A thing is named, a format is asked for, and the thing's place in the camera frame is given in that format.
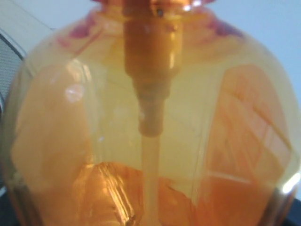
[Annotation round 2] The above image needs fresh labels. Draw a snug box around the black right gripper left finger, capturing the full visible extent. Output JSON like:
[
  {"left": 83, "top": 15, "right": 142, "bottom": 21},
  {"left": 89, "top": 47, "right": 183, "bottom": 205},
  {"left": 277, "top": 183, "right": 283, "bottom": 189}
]
[{"left": 0, "top": 188, "right": 16, "bottom": 226}]

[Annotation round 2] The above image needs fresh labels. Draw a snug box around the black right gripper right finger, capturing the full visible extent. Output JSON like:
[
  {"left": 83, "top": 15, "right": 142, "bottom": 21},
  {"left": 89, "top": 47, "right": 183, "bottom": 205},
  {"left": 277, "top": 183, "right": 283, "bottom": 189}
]
[{"left": 283, "top": 198, "right": 301, "bottom": 226}]

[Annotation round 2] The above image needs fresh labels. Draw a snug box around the steel mesh colander basket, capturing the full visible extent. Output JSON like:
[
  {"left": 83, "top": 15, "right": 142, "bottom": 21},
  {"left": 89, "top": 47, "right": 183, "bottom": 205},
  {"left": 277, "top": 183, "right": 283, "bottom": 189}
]
[{"left": 0, "top": 28, "right": 28, "bottom": 196}]

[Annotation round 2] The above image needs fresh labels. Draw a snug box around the orange pump soap bottle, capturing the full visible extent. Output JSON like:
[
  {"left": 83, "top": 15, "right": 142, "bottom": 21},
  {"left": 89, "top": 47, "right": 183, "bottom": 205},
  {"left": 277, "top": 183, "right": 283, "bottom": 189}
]
[{"left": 0, "top": 0, "right": 301, "bottom": 226}]

